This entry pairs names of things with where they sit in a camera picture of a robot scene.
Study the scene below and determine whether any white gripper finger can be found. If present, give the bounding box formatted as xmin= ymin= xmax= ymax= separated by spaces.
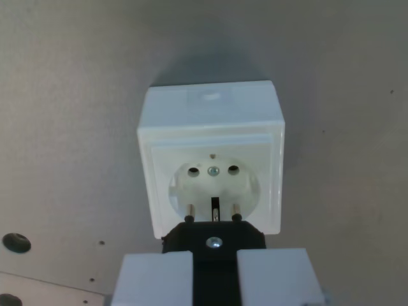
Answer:
xmin=237 ymin=247 xmax=328 ymax=306
xmin=110 ymin=252 xmax=194 ymax=306

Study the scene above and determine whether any black two-pin power plug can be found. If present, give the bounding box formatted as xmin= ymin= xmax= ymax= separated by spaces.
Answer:
xmin=161 ymin=203 xmax=268 ymax=306

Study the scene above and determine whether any white wall socket box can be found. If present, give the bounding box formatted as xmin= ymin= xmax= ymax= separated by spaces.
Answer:
xmin=136 ymin=80 xmax=286 ymax=240

